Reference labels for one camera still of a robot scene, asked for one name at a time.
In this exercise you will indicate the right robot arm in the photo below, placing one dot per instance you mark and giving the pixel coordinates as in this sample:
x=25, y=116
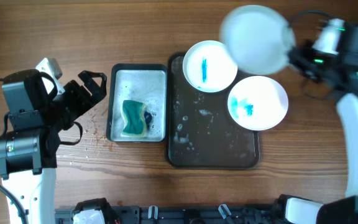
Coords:
x=299, y=210

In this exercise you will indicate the small black water tray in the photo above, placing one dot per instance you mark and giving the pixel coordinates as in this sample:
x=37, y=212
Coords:
x=146, y=83

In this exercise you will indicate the green yellow sponge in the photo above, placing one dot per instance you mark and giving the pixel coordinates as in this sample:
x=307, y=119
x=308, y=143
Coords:
x=134, y=120

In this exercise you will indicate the white stained plate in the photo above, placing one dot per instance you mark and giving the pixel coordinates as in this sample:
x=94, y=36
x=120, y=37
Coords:
x=258, y=39
x=257, y=103
x=207, y=67

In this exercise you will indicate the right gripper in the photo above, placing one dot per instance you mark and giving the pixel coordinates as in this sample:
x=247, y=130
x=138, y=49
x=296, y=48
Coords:
x=299, y=59

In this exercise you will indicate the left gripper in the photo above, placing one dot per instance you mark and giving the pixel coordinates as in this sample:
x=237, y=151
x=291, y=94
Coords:
x=87, y=100

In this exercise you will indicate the dark brown serving tray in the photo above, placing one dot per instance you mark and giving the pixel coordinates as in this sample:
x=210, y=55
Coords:
x=201, y=132

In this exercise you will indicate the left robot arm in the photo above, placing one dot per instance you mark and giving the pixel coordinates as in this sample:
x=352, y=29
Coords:
x=28, y=158

